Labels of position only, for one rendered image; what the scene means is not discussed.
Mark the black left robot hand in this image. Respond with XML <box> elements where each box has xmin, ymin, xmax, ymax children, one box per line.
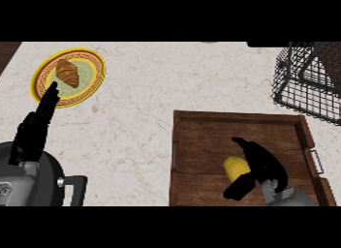
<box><xmin>8</xmin><ymin>80</ymin><xmax>63</xmax><ymax>167</ymax></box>

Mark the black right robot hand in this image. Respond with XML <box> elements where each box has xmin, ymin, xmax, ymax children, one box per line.
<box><xmin>222</xmin><ymin>137</ymin><xmax>290</xmax><ymax>202</ymax></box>

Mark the yellow lemon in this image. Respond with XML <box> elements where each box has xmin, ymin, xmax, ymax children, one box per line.
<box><xmin>222</xmin><ymin>155</ymin><xmax>253</xmax><ymax>183</ymax></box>

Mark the brown wooden tray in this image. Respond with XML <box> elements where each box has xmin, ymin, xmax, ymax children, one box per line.
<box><xmin>169</xmin><ymin>109</ymin><xmax>338</xmax><ymax>207</ymax></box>

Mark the brown croissant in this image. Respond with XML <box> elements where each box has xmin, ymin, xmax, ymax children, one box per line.
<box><xmin>55</xmin><ymin>58</ymin><xmax>80</xmax><ymax>89</ymax></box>

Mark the yellow patterned plate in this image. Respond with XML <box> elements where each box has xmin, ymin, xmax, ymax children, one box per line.
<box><xmin>30</xmin><ymin>47</ymin><xmax>108</xmax><ymax>109</ymax></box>

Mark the black wire tiered basket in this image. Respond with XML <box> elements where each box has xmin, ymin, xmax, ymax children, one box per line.
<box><xmin>270</xmin><ymin>42</ymin><xmax>341</xmax><ymax>132</ymax></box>

